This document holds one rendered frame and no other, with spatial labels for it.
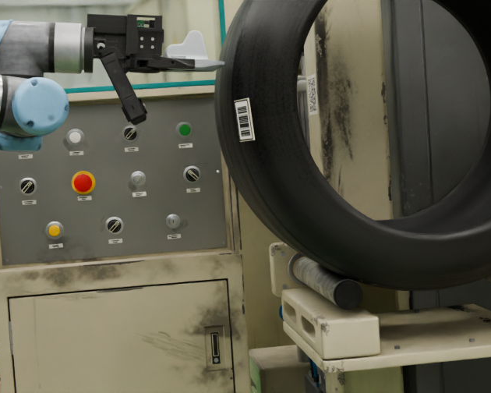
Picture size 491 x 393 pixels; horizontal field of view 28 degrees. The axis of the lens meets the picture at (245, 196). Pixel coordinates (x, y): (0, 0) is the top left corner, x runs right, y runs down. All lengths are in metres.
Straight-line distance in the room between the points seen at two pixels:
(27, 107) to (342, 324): 0.56
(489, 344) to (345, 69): 0.59
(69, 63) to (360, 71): 0.61
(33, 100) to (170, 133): 0.89
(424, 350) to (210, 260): 0.76
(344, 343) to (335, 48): 0.61
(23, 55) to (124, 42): 0.15
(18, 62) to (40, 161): 0.73
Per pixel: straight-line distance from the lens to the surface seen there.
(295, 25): 1.41
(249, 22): 1.44
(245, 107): 1.40
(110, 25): 1.49
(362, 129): 1.84
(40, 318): 2.16
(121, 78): 1.48
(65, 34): 1.48
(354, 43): 1.85
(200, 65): 1.48
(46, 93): 1.33
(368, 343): 1.49
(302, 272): 1.71
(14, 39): 1.48
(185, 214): 2.19
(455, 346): 1.55
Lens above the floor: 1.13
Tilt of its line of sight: 3 degrees down
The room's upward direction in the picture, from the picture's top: 4 degrees counter-clockwise
